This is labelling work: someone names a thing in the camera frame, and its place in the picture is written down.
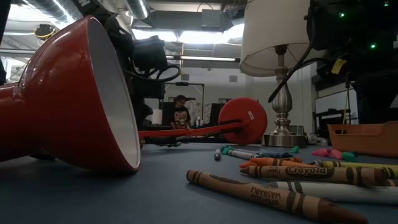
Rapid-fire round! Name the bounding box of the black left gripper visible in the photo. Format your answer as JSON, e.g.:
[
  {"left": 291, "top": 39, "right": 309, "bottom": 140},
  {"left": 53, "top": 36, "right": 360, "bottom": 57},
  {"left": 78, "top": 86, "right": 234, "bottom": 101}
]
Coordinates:
[{"left": 132, "top": 35, "right": 169, "bottom": 129}]

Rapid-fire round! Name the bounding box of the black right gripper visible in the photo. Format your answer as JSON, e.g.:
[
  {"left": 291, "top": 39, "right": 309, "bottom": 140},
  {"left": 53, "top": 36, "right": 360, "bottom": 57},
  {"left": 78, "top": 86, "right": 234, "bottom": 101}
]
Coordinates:
[{"left": 306, "top": 0, "right": 398, "bottom": 125}]

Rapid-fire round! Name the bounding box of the yellow crayon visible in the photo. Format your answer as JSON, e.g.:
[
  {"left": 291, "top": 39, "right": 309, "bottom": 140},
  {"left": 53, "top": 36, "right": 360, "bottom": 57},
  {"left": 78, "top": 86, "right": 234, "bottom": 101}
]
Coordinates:
[{"left": 321, "top": 160, "right": 398, "bottom": 180}]

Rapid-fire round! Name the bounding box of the brown crayon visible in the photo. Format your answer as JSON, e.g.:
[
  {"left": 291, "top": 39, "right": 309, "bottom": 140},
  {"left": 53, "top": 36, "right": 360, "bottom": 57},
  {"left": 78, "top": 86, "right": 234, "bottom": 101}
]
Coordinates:
[
  {"left": 185, "top": 169, "right": 370, "bottom": 224},
  {"left": 239, "top": 164, "right": 389, "bottom": 188}
]

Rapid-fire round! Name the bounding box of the orange crayon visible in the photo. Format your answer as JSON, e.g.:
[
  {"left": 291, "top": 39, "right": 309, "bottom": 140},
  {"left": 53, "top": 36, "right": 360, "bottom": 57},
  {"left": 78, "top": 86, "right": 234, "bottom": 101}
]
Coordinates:
[
  {"left": 256, "top": 161, "right": 317, "bottom": 170},
  {"left": 239, "top": 156, "right": 303, "bottom": 169}
]

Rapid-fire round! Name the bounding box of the white paper roll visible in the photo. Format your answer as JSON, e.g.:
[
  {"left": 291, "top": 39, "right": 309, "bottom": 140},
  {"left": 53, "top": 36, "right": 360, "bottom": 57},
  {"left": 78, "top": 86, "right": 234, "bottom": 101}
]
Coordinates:
[{"left": 152, "top": 108, "right": 164, "bottom": 126}]

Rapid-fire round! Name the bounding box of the black chair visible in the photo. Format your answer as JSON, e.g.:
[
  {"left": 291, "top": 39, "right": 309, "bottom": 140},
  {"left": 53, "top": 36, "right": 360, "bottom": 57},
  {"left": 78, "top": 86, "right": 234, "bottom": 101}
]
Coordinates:
[
  {"left": 161, "top": 101, "right": 176, "bottom": 128},
  {"left": 210, "top": 103, "right": 225, "bottom": 127}
]

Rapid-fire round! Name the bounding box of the person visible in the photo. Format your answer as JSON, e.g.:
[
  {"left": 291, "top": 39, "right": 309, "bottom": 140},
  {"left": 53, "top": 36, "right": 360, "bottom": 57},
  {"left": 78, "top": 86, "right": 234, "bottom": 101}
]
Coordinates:
[{"left": 169, "top": 95, "right": 193, "bottom": 131}]

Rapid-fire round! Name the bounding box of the orange cardboard tray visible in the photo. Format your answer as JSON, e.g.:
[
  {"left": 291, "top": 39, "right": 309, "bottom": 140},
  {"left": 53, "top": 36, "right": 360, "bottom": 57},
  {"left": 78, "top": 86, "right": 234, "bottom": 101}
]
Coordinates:
[{"left": 327, "top": 120, "right": 398, "bottom": 158}]

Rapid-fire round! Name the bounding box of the black desk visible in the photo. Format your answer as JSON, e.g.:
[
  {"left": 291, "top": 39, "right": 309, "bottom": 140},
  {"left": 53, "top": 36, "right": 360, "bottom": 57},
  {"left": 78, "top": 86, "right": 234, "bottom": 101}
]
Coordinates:
[{"left": 312, "top": 108, "right": 352, "bottom": 140}]

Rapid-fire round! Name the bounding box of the yellow label tag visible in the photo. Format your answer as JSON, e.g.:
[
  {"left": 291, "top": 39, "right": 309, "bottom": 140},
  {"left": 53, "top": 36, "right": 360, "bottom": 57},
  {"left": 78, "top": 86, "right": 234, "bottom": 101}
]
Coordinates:
[{"left": 331, "top": 58, "right": 347, "bottom": 75}]

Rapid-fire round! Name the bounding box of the patterned white sheet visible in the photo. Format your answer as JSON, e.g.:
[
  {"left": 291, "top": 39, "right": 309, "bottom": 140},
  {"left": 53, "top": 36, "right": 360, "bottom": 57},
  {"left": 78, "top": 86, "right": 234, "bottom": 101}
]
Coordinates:
[{"left": 185, "top": 98, "right": 213, "bottom": 124}]

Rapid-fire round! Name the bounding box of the red desk lamp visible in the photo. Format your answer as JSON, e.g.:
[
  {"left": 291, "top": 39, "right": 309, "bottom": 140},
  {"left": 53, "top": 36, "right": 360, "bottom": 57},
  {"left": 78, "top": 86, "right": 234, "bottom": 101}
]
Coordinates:
[{"left": 0, "top": 15, "right": 269, "bottom": 174}]

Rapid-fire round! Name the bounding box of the long ceiling light fixture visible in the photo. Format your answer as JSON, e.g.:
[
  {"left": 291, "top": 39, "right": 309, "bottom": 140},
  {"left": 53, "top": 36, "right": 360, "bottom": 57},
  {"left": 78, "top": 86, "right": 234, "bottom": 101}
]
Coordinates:
[{"left": 165, "top": 55, "right": 239, "bottom": 63}]

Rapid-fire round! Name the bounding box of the white crayon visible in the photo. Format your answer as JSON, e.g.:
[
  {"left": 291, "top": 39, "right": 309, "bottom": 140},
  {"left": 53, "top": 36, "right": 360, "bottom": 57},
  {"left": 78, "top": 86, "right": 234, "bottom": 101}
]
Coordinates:
[{"left": 272, "top": 180, "right": 398, "bottom": 205}]

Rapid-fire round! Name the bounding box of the grey ceiling unit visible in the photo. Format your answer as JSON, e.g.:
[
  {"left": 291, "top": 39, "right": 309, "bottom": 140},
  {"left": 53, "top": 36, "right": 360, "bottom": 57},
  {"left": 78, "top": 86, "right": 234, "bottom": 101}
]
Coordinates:
[{"left": 201, "top": 8, "right": 223, "bottom": 29}]

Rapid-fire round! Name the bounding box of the white shade silver table lamp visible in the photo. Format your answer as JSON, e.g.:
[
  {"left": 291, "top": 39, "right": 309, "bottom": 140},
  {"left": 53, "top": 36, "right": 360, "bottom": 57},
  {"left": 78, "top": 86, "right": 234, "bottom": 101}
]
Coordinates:
[{"left": 239, "top": 0, "right": 328, "bottom": 148}]

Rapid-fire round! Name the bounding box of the yellow black hanging reel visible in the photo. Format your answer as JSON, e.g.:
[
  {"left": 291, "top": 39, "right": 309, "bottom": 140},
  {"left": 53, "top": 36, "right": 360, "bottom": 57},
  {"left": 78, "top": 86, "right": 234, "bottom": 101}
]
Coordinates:
[{"left": 33, "top": 23, "right": 57, "bottom": 41}]

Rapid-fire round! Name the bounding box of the black metal frame stand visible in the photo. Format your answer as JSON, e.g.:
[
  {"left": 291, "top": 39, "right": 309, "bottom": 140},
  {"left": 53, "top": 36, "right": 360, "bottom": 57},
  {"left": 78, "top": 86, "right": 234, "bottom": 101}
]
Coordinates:
[{"left": 158, "top": 81, "right": 206, "bottom": 110}]

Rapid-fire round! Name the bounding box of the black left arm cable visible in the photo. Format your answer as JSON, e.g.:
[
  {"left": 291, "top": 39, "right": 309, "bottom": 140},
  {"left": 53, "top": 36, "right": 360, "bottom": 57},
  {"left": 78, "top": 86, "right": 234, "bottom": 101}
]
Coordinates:
[{"left": 123, "top": 63, "right": 182, "bottom": 84}]

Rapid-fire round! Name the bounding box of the silver ventilation duct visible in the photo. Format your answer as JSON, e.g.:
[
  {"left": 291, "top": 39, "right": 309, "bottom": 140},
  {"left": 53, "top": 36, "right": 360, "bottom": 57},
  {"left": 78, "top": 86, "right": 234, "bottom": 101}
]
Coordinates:
[{"left": 126, "top": 0, "right": 150, "bottom": 20}]

